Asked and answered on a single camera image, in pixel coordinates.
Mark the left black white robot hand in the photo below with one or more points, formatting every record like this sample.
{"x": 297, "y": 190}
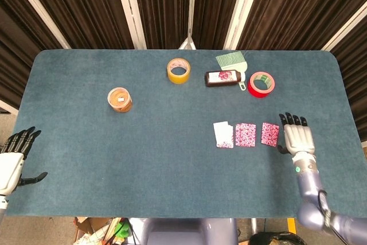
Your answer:
{"x": 10, "y": 170}

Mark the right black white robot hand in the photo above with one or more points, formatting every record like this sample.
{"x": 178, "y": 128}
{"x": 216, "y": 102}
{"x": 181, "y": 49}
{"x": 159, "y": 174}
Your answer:
{"x": 298, "y": 139}

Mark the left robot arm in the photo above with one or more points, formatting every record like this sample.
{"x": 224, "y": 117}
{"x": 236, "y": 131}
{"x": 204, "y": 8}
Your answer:
{"x": 2, "y": 207}

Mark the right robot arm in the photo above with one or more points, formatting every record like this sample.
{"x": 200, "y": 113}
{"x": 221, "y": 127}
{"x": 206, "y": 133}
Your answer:
{"x": 308, "y": 182}

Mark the red tape roll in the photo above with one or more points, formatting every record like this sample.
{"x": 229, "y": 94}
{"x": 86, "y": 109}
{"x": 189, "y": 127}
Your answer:
{"x": 258, "y": 93}

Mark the dark brown curtain panel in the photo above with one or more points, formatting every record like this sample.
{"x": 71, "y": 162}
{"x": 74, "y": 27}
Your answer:
{"x": 17, "y": 41}
{"x": 215, "y": 4}
{"x": 355, "y": 70}
{"x": 301, "y": 4}
{"x": 160, "y": 7}
{"x": 86, "y": 7}

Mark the brown bottle with floral label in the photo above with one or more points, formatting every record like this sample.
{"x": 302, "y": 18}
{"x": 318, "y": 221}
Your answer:
{"x": 223, "y": 78}

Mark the metal table leg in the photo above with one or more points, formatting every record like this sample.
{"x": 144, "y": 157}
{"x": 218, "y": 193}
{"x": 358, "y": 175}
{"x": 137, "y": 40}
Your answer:
{"x": 254, "y": 225}

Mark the cardboard box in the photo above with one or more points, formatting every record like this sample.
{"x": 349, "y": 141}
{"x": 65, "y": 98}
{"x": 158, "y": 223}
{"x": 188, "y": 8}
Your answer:
{"x": 91, "y": 225}

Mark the black bag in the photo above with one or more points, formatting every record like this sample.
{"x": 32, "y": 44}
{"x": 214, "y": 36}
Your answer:
{"x": 272, "y": 239}

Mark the green plastic comb brush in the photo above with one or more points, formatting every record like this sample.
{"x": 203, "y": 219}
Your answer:
{"x": 229, "y": 60}

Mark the green plastic object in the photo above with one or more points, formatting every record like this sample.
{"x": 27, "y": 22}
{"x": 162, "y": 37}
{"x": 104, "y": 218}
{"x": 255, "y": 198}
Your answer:
{"x": 122, "y": 229}

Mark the clear jar of rubber bands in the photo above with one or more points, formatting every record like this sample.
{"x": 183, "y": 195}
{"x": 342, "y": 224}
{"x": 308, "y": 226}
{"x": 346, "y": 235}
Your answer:
{"x": 120, "y": 100}

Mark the yellow tape roll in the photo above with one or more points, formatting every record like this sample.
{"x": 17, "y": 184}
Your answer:
{"x": 179, "y": 80}

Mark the blue felt table cover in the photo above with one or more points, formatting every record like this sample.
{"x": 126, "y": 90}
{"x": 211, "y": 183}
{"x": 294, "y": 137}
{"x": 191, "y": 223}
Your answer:
{"x": 143, "y": 170}

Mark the blue-grey robot torso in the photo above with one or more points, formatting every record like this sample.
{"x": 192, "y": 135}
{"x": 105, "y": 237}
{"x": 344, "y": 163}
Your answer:
{"x": 177, "y": 233}

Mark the thin white frame post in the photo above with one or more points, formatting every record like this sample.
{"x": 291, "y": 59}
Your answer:
{"x": 190, "y": 4}

